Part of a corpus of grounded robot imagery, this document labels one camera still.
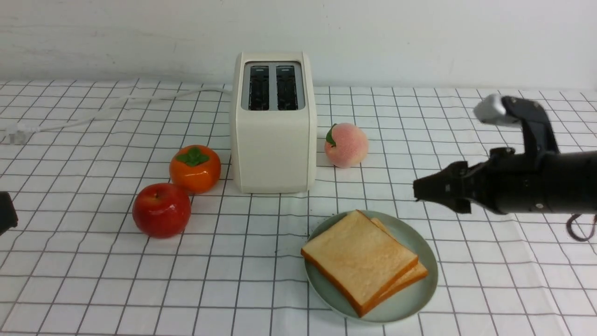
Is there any orange fake persimmon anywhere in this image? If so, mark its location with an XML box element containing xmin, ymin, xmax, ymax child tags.
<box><xmin>169</xmin><ymin>145</ymin><xmax>221</xmax><ymax>194</ymax></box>

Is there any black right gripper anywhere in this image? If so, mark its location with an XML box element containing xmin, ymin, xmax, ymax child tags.
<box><xmin>413</xmin><ymin>147</ymin><xmax>515</xmax><ymax>214</ymax></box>

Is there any red fake apple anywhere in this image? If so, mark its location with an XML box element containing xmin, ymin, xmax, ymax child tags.
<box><xmin>132</xmin><ymin>182</ymin><xmax>191</xmax><ymax>239</ymax></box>

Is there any pink fake peach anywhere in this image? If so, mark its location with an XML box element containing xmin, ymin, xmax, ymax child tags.
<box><xmin>324</xmin><ymin>123</ymin><xmax>369</xmax><ymax>168</ymax></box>

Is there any white two-slot toaster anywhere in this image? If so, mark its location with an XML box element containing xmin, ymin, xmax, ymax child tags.
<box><xmin>229</xmin><ymin>52</ymin><xmax>318</xmax><ymax>194</ymax></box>

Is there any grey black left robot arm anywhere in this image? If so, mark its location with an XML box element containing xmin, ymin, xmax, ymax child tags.
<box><xmin>0</xmin><ymin>191</ymin><xmax>19</xmax><ymax>235</ymax></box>

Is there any white toaster power cable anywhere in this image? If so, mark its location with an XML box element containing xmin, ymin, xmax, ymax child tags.
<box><xmin>4</xmin><ymin>87</ymin><xmax>233</xmax><ymax>145</ymax></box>

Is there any white checkered tablecloth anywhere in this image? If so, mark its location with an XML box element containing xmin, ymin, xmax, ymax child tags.
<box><xmin>0</xmin><ymin>87</ymin><xmax>597</xmax><ymax>336</ymax></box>

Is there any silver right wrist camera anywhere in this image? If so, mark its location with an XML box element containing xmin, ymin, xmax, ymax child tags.
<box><xmin>473</xmin><ymin>94</ymin><xmax>560</xmax><ymax>157</ymax></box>

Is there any black right camera cable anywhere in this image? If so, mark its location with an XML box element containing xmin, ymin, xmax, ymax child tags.
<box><xmin>566</xmin><ymin>214</ymin><xmax>597</xmax><ymax>242</ymax></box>

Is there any light green plate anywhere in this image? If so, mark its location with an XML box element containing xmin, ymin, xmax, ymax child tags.
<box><xmin>304</xmin><ymin>210</ymin><xmax>438</xmax><ymax>324</ymax></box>

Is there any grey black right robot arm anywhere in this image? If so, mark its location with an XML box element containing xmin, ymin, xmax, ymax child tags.
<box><xmin>412</xmin><ymin>147</ymin><xmax>597</xmax><ymax>215</ymax></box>

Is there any toast slice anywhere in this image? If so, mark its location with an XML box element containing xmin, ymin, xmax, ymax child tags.
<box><xmin>371</xmin><ymin>217</ymin><xmax>429</xmax><ymax>301</ymax></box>
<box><xmin>301</xmin><ymin>209</ymin><xmax>419</xmax><ymax>317</ymax></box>

